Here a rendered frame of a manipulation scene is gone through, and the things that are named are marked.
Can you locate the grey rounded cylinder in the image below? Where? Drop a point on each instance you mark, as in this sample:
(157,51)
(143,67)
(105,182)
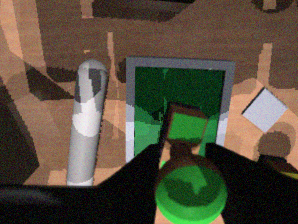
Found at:
(89,95)

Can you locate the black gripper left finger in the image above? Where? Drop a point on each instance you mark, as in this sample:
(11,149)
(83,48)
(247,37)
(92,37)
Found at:
(125,197)

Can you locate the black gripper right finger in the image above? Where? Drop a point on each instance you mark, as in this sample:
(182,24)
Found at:
(256,194)

